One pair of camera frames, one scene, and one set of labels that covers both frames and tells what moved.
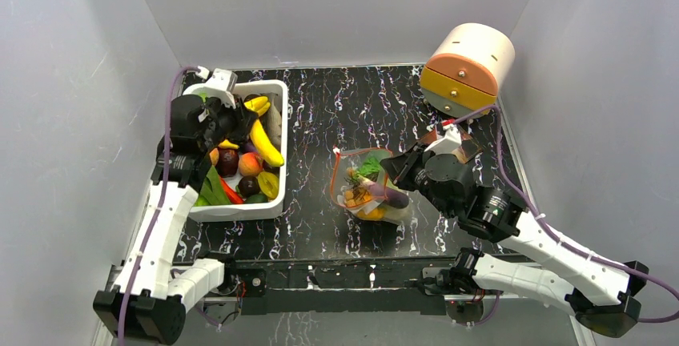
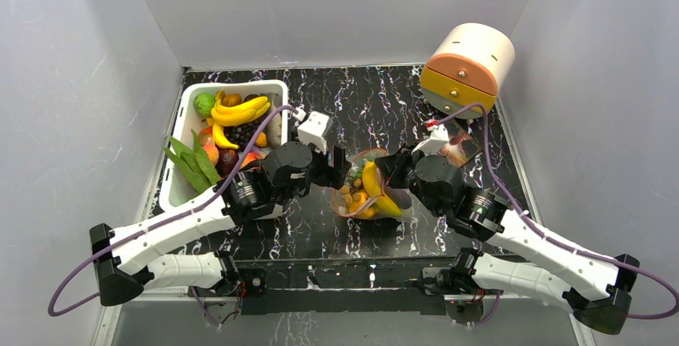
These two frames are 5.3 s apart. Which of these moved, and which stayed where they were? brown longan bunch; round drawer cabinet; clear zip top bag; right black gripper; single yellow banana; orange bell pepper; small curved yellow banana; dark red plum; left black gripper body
Moved: orange bell pepper; single yellow banana; left black gripper body
Stayed: small curved yellow banana; round drawer cabinet; dark red plum; right black gripper; brown longan bunch; clear zip top bag
